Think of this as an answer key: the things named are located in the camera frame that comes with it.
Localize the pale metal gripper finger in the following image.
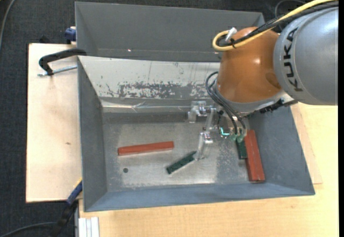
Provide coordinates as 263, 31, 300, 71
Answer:
195, 132, 213, 162
188, 100, 213, 124

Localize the dark green flat block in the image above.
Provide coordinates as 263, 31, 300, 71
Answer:
166, 150, 197, 175
235, 138, 248, 160

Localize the grey metal bin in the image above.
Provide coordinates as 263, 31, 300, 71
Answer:
74, 1, 316, 212

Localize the red-brown flat block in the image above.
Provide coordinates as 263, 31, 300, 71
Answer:
117, 141, 175, 157
243, 130, 266, 184

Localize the pale wood board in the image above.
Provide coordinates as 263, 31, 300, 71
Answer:
25, 43, 83, 203

